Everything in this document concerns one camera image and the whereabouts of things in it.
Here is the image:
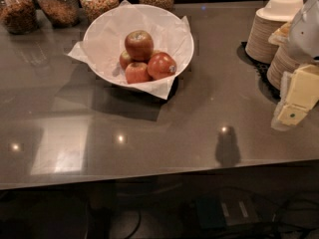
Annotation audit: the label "rear stack paper bowls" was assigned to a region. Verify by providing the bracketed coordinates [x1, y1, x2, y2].
[245, 0, 303, 64]

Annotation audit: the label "white bowl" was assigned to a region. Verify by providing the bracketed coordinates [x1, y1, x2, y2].
[82, 3, 195, 89]

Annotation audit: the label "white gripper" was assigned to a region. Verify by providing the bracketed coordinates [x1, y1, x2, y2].
[271, 65, 319, 131]

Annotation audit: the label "dark box under table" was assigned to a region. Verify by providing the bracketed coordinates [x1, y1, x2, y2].
[194, 194, 259, 229]

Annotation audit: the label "front stack paper bowls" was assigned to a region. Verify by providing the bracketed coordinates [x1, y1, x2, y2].
[267, 22, 300, 90]

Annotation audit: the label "far left cereal jar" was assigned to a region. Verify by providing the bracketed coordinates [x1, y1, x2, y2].
[0, 0, 38, 34]

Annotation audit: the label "black mat under bowls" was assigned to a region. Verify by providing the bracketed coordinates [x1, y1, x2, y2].
[239, 42, 280, 104]

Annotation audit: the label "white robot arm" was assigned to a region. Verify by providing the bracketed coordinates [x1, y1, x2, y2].
[271, 0, 319, 130]

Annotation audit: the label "red apple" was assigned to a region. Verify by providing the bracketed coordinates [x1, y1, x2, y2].
[125, 62, 152, 84]
[125, 30, 154, 61]
[148, 52, 177, 80]
[119, 50, 134, 69]

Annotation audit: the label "stack paper bowls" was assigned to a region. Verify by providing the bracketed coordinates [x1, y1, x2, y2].
[245, 0, 303, 64]
[267, 22, 300, 90]

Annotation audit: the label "white paper liner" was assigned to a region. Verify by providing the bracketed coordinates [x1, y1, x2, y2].
[67, 0, 192, 101]

